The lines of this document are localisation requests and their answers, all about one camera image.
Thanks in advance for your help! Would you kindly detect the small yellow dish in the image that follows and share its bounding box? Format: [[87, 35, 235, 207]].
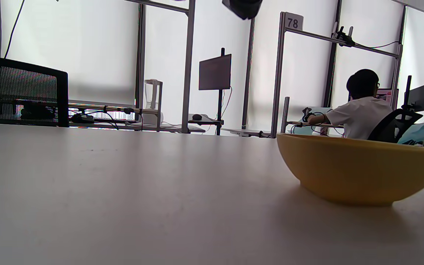
[[276, 133, 424, 206]]

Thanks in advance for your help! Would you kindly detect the black monitor on arm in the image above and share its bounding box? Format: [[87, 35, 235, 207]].
[[403, 75, 424, 113]]

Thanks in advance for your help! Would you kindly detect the white desk with grey leg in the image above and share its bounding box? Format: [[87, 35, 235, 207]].
[[68, 121, 206, 134]]

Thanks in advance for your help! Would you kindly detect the dark monitor on stand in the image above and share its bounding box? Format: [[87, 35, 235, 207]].
[[198, 54, 232, 91]]

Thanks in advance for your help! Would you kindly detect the black mesh office chair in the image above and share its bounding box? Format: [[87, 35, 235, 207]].
[[0, 54, 69, 128]]

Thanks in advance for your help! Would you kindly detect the black armrest office chair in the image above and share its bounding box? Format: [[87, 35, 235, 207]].
[[367, 109, 423, 143]]

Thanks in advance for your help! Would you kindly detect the lit monitor screen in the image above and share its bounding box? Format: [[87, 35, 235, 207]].
[[376, 88, 399, 108]]

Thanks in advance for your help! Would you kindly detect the pile of blue plastic bags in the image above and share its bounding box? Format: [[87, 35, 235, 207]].
[[398, 121, 424, 145]]

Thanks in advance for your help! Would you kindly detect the plain aluminium frame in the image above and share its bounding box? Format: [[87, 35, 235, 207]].
[[124, 0, 197, 134]]

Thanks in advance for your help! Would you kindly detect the aluminium frame with number tag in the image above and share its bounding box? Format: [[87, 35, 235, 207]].
[[270, 12, 404, 138]]

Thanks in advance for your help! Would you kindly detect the aluminium rail with black clamps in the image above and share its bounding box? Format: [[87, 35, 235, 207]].
[[68, 103, 161, 114]]

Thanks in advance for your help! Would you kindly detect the black camera on frame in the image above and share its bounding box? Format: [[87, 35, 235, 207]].
[[332, 22, 356, 47]]

